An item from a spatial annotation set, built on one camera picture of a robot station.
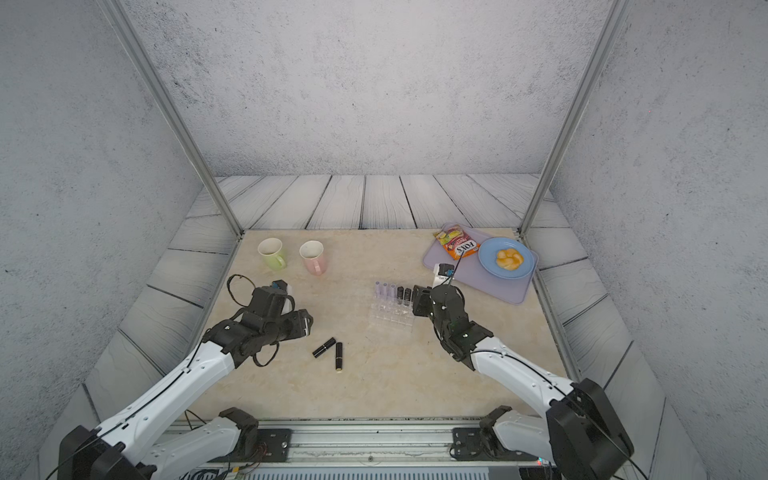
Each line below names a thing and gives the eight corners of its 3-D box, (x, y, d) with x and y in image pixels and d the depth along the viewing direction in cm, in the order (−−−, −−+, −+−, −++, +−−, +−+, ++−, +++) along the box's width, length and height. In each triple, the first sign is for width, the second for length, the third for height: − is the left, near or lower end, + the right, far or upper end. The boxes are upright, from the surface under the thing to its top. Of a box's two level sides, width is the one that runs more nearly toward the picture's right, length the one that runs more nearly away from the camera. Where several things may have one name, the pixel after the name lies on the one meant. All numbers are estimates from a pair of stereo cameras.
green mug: (269, 281, 108) (260, 263, 100) (266, 258, 115) (257, 240, 107) (290, 275, 109) (282, 257, 102) (285, 253, 116) (278, 235, 109)
